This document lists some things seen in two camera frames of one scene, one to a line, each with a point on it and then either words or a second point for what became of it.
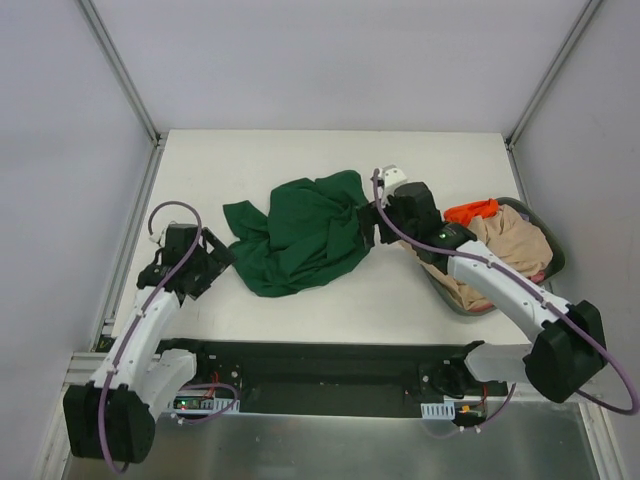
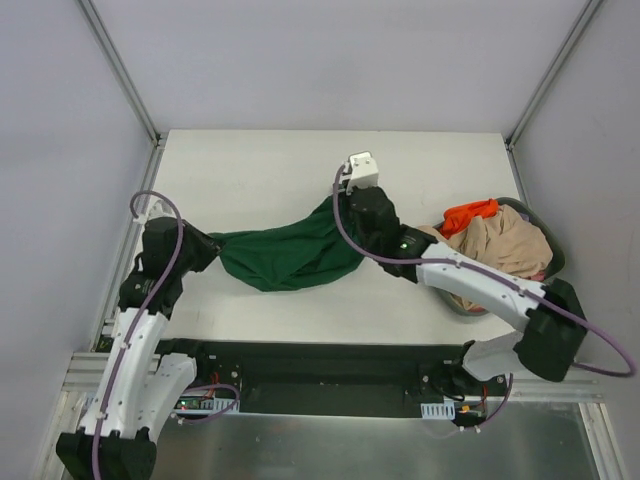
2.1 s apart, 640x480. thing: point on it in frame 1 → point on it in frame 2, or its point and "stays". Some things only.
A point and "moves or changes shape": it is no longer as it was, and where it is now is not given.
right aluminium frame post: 552,71 stays
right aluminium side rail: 524,191 stays
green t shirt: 315,231 moves or changes shape
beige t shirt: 500,233 stays
